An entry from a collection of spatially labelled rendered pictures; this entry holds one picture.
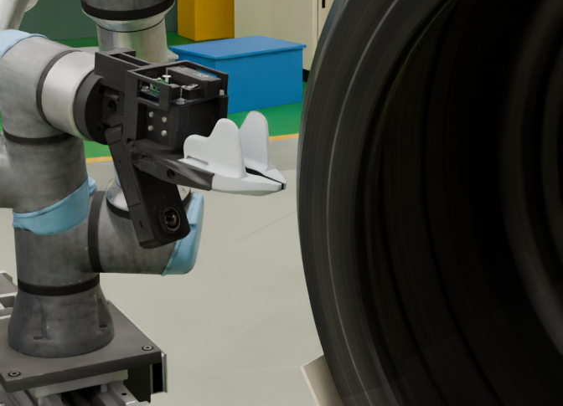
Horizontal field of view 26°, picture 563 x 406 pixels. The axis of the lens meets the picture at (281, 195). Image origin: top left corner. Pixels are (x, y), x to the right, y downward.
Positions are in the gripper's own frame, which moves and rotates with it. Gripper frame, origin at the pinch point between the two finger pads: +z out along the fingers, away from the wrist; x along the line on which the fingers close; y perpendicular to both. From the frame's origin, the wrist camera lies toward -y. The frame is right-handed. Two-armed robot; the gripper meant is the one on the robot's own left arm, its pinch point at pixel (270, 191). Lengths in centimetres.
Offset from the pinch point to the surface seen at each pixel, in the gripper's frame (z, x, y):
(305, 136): 12.4, -12.0, 10.5
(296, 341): -134, 182, -131
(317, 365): 14.3, -10.2, -6.2
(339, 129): 15.4, -12.5, 11.9
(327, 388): 15.4, -10.4, -7.5
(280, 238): -199, 251, -139
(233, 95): -358, 396, -149
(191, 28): -548, 558, -173
